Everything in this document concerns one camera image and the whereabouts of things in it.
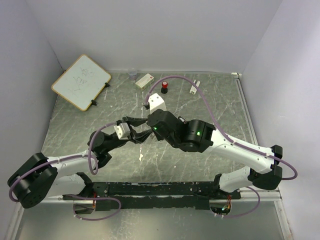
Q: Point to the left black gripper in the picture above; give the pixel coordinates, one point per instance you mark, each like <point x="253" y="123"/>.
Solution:
<point x="136" y="137"/>

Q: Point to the white corner bracket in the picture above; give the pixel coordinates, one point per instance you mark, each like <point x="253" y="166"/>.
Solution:
<point x="236" y="74"/>

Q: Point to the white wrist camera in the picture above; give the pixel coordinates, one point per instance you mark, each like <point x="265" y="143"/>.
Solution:
<point x="156" y="102"/>
<point x="122" y="131"/>

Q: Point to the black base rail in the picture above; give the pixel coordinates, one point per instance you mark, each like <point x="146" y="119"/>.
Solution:
<point x="149" y="195"/>

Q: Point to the clear plastic cup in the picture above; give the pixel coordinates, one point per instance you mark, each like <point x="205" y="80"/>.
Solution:
<point x="132" y="72"/>

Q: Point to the green white small box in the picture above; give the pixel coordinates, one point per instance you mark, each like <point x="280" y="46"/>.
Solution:
<point x="145" y="81"/>

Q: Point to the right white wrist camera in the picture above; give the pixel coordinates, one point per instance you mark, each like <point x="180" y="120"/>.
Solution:
<point x="156" y="102"/>

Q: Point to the white plastic clip tool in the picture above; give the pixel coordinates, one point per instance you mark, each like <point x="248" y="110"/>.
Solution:
<point x="194" y="87"/>

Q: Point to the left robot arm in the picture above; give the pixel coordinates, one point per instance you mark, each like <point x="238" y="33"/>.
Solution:
<point x="42" y="177"/>

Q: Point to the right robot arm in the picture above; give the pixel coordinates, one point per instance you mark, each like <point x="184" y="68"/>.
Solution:
<point x="197" y="136"/>

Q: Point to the black key fob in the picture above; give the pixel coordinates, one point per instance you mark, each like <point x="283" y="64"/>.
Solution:
<point x="182" y="119"/>

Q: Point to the small whiteboard with yellow frame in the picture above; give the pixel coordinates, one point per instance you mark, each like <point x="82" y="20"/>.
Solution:
<point x="82" y="82"/>

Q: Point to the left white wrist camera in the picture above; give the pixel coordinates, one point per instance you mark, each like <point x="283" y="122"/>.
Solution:
<point x="122" y="131"/>

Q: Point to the red black stamp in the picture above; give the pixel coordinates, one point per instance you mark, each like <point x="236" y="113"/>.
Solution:
<point x="164" y="87"/>

